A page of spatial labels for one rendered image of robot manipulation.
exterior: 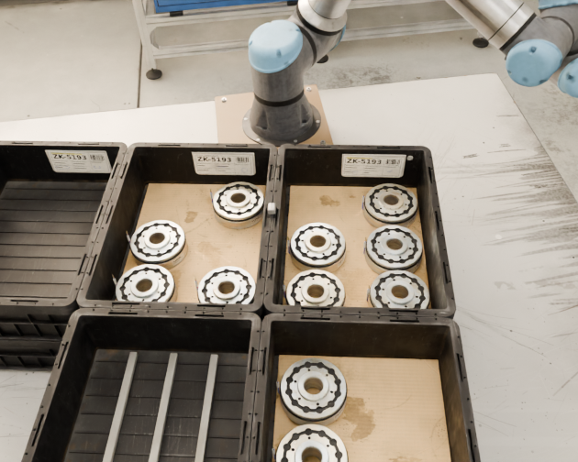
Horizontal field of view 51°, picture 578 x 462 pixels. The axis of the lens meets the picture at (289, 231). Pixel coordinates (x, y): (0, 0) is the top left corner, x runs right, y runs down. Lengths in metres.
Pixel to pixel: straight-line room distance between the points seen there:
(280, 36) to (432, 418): 0.82
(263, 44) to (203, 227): 0.41
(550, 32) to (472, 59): 2.19
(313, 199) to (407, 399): 0.46
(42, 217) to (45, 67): 2.13
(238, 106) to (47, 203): 0.52
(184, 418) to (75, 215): 0.51
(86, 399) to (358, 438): 0.43
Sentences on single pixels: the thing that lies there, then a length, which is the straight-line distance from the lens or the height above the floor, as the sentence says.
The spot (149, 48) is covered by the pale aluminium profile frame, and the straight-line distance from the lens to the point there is 3.06.
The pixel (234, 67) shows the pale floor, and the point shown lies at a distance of 3.14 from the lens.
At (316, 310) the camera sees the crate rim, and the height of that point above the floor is 0.93.
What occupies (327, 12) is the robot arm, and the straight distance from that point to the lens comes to 1.38.
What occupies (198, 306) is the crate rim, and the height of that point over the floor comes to 0.93.
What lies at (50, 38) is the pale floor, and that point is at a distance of 3.63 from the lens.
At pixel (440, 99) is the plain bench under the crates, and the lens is 1.75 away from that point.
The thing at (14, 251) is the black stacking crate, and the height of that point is 0.83.
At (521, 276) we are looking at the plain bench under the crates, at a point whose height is 0.70.
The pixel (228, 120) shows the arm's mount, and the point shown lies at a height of 0.79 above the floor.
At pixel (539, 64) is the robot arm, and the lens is 1.05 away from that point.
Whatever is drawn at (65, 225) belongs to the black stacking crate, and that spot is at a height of 0.83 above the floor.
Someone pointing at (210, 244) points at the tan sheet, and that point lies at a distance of 1.18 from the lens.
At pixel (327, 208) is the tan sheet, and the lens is 1.22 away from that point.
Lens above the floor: 1.72
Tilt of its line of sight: 49 degrees down
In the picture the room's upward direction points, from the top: 2 degrees counter-clockwise
